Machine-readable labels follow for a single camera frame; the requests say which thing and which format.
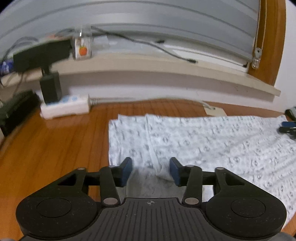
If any beige cable outlet plate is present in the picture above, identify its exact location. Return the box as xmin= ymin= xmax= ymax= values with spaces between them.
xmin=204 ymin=107 xmax=227 ymax=117

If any blue packet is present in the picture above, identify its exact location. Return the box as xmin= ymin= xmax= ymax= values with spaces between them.
xmin=0 ymin=60 xmax=14 ymax=75

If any grey window blind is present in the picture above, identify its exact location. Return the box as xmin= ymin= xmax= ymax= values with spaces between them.
xmin=0 ymin=0 xmax=260 ymax=64

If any white power strip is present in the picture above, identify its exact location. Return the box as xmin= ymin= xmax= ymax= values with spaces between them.
xmin=40 ymin=93 xmax=90 ymax=120

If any white blind cord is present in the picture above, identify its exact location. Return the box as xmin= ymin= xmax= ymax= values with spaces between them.
xmin=254 ymin=0 xmax=268 ymax=50

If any wooden window frame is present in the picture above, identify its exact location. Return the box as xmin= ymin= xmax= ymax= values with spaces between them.
xmin=247 ymin=0 xmax=287 ymax=86

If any grey printed sweatshirt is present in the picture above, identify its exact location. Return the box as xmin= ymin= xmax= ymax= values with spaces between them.
xmin=285 ymin=107 xmax=296 ymax=121

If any white patterned shirt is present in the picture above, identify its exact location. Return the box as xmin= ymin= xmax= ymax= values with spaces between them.
xmin=108 ymin=113 xmax=296 ymax=209

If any black power adapter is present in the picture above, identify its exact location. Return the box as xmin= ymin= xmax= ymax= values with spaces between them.
xmin=39 ymin=71 xmax=63 ymax=104

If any black flat device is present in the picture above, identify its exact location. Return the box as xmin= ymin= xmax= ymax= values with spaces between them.
xmin=0 ymin=90 xmax=40 ymax=137

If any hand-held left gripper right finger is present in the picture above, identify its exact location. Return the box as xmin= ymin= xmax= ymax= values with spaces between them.
xmin=169 ymin=157 xmax=245 ymax=206

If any black device on stand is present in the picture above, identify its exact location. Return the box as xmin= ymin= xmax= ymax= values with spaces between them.
xmin=13 ymin=39 xmax=73 ymax=75

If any clear blind cord pull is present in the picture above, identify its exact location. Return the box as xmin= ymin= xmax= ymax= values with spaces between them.
xmin=251 ymin=47 xmax=262 ymax=70

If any thin black cable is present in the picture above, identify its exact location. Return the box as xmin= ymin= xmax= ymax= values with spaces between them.
xmin=0 ymin=36 xmax=40 ymax=88

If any plastic bottle orange label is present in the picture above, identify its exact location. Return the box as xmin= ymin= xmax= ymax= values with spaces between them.
xmin=73 ymin=26 xmax=93 ymax=61

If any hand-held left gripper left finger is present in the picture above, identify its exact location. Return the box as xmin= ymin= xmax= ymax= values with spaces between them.
xmin=57 ymin=157 xmax=133 ymax=206

